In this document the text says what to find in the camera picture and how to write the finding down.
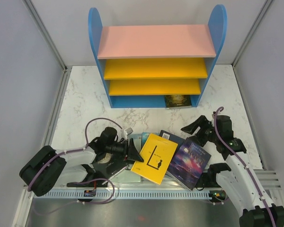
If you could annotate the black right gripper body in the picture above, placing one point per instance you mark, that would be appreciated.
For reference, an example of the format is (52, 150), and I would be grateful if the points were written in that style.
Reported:
(210, 134)

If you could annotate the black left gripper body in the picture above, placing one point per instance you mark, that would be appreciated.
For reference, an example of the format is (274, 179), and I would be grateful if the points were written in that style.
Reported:
(119, 148)

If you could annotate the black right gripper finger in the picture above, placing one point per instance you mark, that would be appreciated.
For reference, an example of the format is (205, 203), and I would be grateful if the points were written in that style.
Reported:
(191, 139)
(201, 122)

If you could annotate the dark navy blue book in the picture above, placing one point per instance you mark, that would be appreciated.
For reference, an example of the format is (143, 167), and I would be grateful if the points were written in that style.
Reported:
(174, 138)

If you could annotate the teal ocean cover book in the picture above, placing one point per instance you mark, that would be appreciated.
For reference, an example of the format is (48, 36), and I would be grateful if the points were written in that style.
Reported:
(144, 137)

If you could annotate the yellow Little Prince book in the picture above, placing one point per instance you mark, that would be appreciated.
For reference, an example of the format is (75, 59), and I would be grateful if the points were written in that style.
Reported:
(157, 154)

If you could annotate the dark green Alice Wonderland book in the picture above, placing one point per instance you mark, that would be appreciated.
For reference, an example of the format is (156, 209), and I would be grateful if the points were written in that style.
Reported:
(177, 101)

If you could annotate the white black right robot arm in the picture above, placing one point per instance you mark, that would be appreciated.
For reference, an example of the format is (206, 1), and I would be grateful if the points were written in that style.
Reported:
(235, 175)

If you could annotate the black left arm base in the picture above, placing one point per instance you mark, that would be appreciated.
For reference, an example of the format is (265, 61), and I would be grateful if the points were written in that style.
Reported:
(91, 175)

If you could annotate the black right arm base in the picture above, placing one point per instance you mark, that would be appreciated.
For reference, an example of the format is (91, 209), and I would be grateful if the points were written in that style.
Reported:
(208, 179)

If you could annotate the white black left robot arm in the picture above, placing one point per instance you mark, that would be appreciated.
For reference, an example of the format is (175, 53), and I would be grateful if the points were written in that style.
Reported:
(50, 168)

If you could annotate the light blue thin book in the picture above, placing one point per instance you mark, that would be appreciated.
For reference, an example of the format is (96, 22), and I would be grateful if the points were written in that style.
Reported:
(137, 140)

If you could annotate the purple Robinson Crusoe book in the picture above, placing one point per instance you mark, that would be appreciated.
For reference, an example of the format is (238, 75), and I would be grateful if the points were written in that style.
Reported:
(188, 164)

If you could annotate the pale grey Gatsby book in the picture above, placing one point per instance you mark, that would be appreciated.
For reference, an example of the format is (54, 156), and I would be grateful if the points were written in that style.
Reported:
(126, 176)

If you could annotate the black Moon and Sixpence book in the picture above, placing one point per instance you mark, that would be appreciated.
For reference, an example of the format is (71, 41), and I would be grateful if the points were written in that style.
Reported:
(109, 167)

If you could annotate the blue pink yellow shelf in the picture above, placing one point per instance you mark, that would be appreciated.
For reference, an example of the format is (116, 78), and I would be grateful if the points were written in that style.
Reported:
(141, 65)

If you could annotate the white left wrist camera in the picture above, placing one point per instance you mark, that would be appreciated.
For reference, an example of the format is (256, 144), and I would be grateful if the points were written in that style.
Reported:
(127, 132)

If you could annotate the light blue slotted cable duct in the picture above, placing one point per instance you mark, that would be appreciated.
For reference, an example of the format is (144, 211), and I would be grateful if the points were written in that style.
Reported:
(129, 194)

